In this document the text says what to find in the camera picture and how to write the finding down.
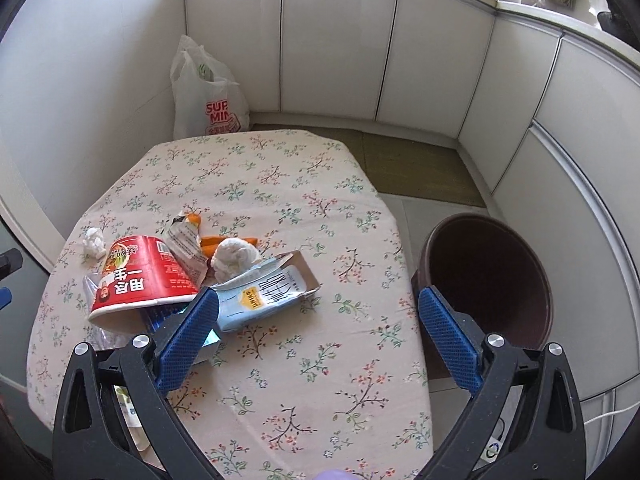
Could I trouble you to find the red instant noodle cup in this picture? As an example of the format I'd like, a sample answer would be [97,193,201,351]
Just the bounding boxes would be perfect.
[88,235,198,334]

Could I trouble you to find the silver foil snack wrapper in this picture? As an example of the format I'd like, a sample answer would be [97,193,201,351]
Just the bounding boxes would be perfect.
[162,211,208,287]

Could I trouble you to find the brown trash bin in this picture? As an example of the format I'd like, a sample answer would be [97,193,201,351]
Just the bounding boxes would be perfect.
[411,214,553,349]

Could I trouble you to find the white kitchen cabinets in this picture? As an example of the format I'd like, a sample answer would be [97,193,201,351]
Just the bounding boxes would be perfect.
[184,0,639,466]

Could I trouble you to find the small white tube wrapper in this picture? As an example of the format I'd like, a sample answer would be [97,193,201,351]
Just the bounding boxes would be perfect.
[114,386,150,452]

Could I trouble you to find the blue cardboard box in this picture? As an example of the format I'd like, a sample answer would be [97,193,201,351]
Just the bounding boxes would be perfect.
[140,302,221,364]

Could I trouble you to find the small crumpled white paper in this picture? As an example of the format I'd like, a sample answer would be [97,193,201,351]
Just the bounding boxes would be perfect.
[82,226,107,260]

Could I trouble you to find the floral tablecloth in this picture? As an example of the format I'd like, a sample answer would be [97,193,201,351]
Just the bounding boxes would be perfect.
[26,130,433,479]

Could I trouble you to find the orange carrot piece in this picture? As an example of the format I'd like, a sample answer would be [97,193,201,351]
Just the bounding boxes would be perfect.
[200,236,258,259]

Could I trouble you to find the crumpled white tissue ball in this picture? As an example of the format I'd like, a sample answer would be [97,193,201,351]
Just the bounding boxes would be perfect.
[210,237,262,283]

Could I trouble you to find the light blue milk carton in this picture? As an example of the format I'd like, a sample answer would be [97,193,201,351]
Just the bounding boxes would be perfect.
[213,250,321,333]

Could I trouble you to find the small orange carrot top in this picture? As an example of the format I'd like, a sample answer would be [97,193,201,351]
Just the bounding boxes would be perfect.
[186,212,201,228]

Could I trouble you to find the olive floor mat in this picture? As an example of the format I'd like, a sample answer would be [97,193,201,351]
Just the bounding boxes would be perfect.
[267,127,485,207]

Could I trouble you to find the white plastic shopping bag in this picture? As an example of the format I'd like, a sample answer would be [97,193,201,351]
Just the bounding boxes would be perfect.
[169,35,250,140]

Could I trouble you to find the white cable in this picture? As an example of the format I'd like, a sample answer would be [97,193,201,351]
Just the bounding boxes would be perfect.
[582,398,640,426]

